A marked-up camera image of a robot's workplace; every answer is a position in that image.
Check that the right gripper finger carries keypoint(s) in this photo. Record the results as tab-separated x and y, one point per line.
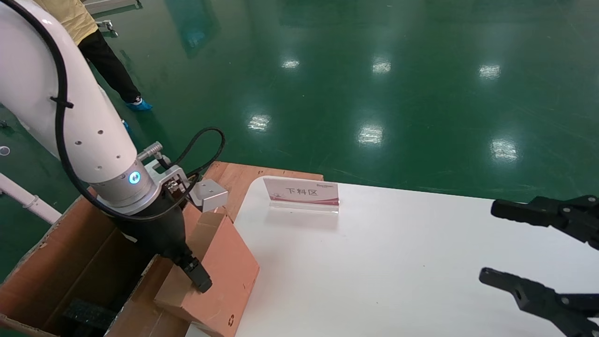
538	297
543	213

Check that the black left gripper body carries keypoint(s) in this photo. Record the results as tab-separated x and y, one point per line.
154	229

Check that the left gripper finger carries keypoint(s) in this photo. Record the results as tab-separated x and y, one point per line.
196	276

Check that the brown cardboard box flap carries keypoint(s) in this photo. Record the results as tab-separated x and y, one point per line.
224	271

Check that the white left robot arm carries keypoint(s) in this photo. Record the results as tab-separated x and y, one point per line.
93	140

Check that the large cardboard box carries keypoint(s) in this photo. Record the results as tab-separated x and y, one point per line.
70	252

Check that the black foam pad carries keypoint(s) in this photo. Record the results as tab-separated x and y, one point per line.
89	318

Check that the white metal tube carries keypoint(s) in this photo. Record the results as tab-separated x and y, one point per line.
28	199

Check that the acrylic sign with red print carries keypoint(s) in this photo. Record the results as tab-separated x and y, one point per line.
304	192

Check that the person in yellow coat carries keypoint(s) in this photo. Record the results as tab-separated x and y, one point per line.
107	61

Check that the white table foot bar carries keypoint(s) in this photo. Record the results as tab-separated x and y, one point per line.
112	3
106	25

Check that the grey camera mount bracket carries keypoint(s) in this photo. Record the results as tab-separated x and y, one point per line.
171	175

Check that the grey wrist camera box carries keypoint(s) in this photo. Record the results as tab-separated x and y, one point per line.
210	196

